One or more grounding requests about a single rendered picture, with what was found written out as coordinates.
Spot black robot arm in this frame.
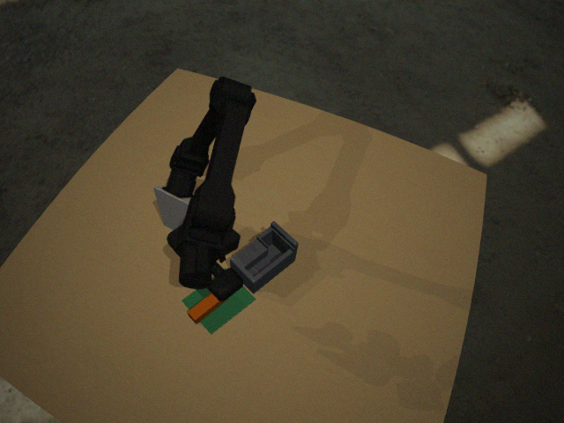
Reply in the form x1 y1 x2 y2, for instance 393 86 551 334
162 77 256 290

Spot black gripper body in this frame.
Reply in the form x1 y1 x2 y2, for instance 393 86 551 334
167 226 243 301

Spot orange l-shaped part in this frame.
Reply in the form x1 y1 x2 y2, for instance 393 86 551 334
188 293 229 324

